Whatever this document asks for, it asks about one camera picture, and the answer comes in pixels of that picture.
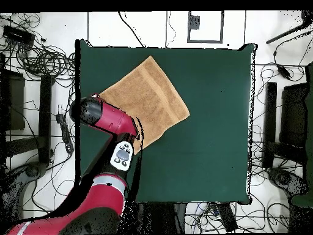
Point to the tan terry towel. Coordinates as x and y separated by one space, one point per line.
151 98

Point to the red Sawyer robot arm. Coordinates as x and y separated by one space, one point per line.
115 120

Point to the dark green table cloth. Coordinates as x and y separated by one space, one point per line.
207 146

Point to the black power strip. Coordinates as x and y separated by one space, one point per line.
227 217
65 133

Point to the black stand bar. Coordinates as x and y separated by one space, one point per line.
270 117
45 117

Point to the grey wheeled base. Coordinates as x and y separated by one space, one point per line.
33 170
283 178

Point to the black square block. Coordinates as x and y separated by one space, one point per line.
293 115
14 102

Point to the black power adapter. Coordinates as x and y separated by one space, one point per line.
283 72

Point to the black tripod rod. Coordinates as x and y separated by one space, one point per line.
283 34

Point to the black electronics box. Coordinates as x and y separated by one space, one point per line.
18 35

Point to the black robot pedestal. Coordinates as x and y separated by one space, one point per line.
161 217

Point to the grey floor frame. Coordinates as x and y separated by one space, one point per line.
222 27

